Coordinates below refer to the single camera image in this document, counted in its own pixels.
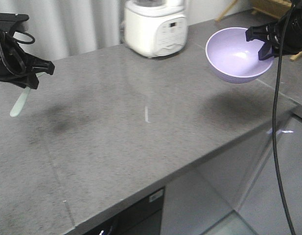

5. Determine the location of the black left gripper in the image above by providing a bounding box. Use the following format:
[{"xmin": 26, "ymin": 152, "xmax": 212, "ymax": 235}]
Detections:
[{"xmin": 0, "ymin": 30, "xmax": 55, "ymax": 90}]

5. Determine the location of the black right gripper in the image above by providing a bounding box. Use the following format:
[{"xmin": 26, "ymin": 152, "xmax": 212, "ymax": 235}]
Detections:
[{"xmin": 245, "ymin": 0, "xmax": 302, "ymax": 60}]

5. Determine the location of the purple plastic bowl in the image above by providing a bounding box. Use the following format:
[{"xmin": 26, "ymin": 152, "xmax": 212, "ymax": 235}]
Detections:
[{"xmin": 205, "ymin": 27, "xmax": 274, "ymax": 84}]

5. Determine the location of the pale green plastic spoon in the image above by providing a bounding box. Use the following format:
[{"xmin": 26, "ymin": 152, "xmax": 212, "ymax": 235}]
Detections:
[{"xmin": 10, "ymin": 86, "xmax": 31, "ymax": 118}]

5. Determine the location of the white pleated curtain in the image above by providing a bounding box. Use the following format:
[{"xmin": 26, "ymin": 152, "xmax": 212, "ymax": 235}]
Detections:
[{"xmin": 0, "ymin": 0, "xmax": 125, "ymax": 61}]

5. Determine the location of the white rice cooker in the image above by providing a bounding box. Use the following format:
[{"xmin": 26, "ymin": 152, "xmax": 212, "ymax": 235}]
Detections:
[{"xmin": 124, "ymin": 0, "xmax": 187, "ymax": 58}]

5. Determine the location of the grey cabinet door right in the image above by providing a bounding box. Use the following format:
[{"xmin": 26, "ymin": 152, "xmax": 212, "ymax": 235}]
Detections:
[{"xmin": 162, "ymin": 123, "xmax": 290, "ymax": 235}]

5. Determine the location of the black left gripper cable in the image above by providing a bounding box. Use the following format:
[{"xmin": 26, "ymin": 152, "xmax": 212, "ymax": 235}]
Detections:
[{"xmin": 0, "ymin": 25, "xmax": 36, "ymax": 76}]

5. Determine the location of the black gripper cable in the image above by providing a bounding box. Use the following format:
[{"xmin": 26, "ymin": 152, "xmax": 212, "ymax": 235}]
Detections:
[
  {"xmin": 0, "ymin": 25, "xmax": 36, "ymax": 76},
  {"xmin": 272, "ymin": 7, "xmax": 296, "ymax": 235}
]

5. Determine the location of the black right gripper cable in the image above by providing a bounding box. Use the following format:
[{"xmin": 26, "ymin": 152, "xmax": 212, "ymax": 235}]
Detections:
[{"xmin": 272, "ymin": 7, "xmax": 296, "ymax": 235}]

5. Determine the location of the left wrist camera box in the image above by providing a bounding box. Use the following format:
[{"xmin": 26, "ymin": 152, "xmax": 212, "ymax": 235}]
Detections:
[{"xmin": 0, "ymin": 13, "xmax": 29, "ymax": 34}]

